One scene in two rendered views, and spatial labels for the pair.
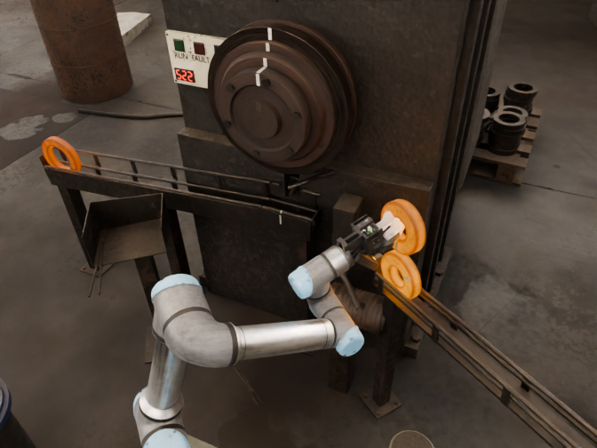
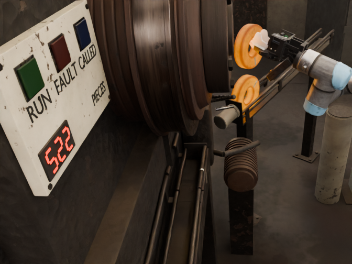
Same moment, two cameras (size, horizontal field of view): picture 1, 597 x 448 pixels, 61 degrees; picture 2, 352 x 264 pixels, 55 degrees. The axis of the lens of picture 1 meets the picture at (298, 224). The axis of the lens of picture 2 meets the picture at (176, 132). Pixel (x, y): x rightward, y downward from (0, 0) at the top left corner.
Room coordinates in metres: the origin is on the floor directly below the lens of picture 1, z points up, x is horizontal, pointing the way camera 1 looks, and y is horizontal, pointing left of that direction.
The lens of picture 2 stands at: (1.63, 0.78, 1.34)
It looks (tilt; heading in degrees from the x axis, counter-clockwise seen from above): 33 degrees down; 257
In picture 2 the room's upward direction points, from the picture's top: 8 degrees counter-clockwise
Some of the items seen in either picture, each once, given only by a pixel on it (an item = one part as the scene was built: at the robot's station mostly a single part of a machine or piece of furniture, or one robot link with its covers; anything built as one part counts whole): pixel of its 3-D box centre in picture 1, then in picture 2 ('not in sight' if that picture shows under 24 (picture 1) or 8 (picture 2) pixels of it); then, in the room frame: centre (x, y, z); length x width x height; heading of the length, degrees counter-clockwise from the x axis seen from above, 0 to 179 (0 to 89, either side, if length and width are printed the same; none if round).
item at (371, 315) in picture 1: (354, 343); (241, 200); (1.16, -0.19, 0.27); 0.22 x 0.13 x 0.53; 64
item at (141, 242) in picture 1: (146, 285); not in sight; (1.41, 0.61, 0.36); 0.26 x 0.20 x 0.72; 99
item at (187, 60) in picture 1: (202, 61); (64, 86); (1.68, 0.30, 1.15); 0.26 x 0.02 x 0.18; 64
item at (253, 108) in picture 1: (264, 116); (220, 28); (1.34, 0.09, 1.11); 0.28 x 0.06 x 0.28; 64
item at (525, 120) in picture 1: (443, 106); not in sight; (3.11, -1.00, 0.22); 1.20 x 0.81 x 0.44; 62
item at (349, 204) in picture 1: (347, 228); (197, 133); (1.34, -0.17, 0.68); 0.11 x 0.08 x 0.24; 154
